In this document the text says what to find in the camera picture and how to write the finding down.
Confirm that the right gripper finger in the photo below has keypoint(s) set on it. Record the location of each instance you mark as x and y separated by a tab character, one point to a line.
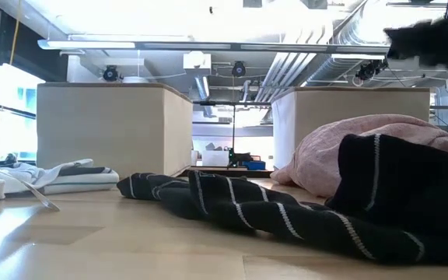
401	43

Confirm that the pink shirt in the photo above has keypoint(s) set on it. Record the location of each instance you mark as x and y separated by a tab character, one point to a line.
325	155

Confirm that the black white-striped socks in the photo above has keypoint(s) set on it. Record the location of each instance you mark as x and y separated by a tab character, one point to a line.
403	183

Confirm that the white teal striped socks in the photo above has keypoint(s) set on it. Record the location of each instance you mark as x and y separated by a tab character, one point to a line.
84	186

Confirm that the white paper tag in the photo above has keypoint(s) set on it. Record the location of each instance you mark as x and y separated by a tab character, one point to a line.
47	203

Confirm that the black round overhead device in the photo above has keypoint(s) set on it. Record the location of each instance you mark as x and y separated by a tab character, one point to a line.
369	70
239	69
110	73

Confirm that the beige fabric bin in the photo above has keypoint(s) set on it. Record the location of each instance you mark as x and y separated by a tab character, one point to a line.
99	128
364	105

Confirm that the silver ventilation ducts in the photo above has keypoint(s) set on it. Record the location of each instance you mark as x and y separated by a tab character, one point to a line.
286	74

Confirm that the blue box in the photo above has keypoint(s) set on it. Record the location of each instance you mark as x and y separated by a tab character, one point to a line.
254	165

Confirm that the small black machine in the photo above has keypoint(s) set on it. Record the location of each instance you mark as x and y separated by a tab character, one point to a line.
239	158

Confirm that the white ceiling box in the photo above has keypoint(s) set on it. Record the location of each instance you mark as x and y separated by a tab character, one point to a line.
197	61

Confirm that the long grey overhead beam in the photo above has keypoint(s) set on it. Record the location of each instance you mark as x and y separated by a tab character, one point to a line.
169	46

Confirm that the bright window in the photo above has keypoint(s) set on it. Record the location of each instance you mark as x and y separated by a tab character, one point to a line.
14	116

